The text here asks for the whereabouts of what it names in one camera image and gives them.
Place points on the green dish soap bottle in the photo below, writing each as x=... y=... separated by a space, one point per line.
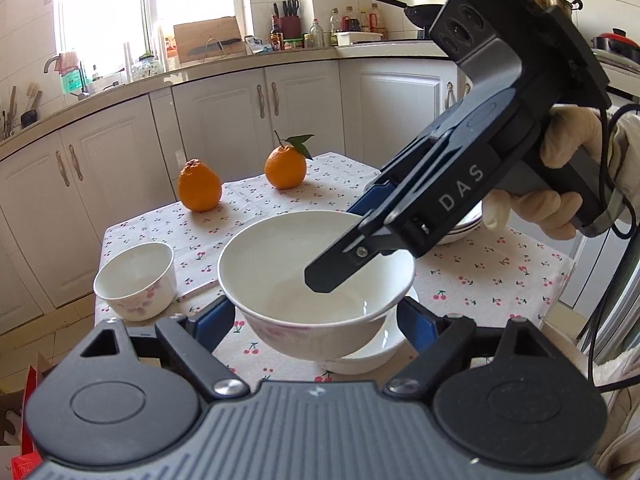
x=74 y=81

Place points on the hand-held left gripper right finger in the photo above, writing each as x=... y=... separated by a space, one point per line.
x=411 y=321

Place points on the metal faucet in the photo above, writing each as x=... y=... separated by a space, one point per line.
x=82 y=91

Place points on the cherry print tablecloth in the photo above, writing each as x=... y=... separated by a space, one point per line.
x=280 y=200

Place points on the slim condiment bottle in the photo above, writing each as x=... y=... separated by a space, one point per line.
x=365 y=22

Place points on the dark red knife block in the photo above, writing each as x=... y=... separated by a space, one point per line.
x=289 y=27

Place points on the orange with green leaf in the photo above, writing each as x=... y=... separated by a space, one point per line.
x=285 y=167

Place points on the red box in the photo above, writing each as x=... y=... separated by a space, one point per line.
x=27 y=467

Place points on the lidded glass jar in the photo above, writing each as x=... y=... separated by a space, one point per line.
x=145 y=67

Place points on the dark soy sauce bottle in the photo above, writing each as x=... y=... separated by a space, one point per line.
x=276 y=37

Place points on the white kitchen cabinets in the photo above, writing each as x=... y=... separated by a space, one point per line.
x=215 y=125

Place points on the pink cloth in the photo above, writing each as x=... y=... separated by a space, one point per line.
x=66 y=62

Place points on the dish brush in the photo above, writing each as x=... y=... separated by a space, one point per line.
x=31 y=110

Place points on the grey kitchen countertop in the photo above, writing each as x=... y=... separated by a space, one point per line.
x=225 y=65

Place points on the kitchen window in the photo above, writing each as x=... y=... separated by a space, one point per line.
x=100 y=5

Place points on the person's right hand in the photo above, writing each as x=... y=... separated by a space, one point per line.
x=570 y=135

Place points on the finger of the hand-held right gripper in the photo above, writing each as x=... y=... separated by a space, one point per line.
x=340 y=265
x=372 y=200

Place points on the white and blue packet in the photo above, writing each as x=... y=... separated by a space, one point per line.
x=257 y=46

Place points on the wooden cutting board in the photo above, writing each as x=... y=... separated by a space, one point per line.
x=210 y=29

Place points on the plain white bowl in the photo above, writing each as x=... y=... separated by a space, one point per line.
x=381 y=351

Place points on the orange condiment bottle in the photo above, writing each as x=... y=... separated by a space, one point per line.
x=377 y=20

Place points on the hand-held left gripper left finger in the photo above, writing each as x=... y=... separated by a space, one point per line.
x=216 y=321

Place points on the cardboard box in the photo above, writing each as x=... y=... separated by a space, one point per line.
x=20 y=400

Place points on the clear bottle with yellow cap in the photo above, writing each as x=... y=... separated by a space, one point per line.
x=335 y=27

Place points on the bumpy orange without leaf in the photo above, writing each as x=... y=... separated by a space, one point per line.
x=200 y=187

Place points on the dark condiment bottle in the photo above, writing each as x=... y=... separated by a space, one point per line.
x=351 y=22

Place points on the black kitchen knife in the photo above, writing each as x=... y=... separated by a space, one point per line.
x=215 y=47

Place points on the white rectangular tray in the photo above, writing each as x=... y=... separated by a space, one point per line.
x=359 y=38

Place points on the white bowl with pink flowers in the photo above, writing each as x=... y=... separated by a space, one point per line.
x=280 y=270

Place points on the red lidded pot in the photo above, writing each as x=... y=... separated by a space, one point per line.
x=617 y=42

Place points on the black wok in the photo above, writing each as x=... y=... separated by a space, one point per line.
x=420 y=15

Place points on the stainless steel pot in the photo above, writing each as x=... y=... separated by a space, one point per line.
x=555 y=2

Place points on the small white bowl pink print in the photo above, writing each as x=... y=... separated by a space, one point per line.
x=132 y=270

